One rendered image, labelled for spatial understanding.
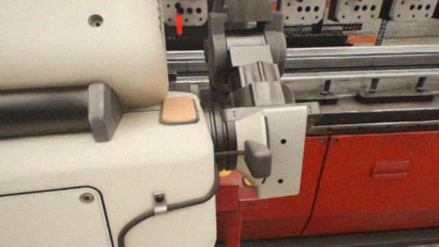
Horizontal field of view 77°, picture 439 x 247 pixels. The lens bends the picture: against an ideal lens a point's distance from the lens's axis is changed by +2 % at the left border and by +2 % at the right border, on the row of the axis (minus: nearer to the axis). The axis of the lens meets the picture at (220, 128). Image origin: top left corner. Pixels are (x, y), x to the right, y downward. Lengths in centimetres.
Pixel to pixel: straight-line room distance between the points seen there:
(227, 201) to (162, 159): 70
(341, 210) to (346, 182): 19
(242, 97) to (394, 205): 136
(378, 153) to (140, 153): 120
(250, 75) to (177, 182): 18
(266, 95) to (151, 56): 15
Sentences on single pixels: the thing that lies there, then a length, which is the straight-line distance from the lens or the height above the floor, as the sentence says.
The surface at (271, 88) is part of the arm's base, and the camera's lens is 32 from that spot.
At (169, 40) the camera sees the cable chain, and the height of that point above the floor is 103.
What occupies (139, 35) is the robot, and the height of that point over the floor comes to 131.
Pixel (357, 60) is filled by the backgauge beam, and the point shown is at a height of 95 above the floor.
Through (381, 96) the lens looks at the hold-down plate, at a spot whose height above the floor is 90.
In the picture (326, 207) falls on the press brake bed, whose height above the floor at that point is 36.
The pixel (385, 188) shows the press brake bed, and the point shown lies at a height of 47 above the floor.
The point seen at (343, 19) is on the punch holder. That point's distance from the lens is 112.
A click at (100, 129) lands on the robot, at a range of 22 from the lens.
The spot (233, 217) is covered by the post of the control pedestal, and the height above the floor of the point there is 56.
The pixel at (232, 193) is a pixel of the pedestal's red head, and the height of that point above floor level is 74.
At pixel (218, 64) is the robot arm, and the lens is 38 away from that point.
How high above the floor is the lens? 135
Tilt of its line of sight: 31 degrees down
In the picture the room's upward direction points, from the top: straight up
